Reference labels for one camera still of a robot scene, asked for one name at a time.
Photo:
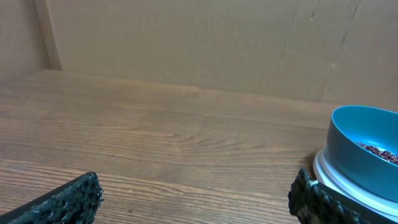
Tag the white digital kitchen scale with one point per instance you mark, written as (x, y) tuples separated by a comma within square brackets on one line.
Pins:
[(332, 178)]

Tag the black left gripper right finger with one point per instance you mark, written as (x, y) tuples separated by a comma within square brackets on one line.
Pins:
[(314, 203)]

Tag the red beans in bowl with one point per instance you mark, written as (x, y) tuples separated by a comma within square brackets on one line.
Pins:
[(385, 154)]

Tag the teal blue bowl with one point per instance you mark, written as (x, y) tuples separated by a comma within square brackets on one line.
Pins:
[(351, 127)]

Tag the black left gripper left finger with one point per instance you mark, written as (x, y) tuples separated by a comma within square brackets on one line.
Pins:
[(74, 202)]

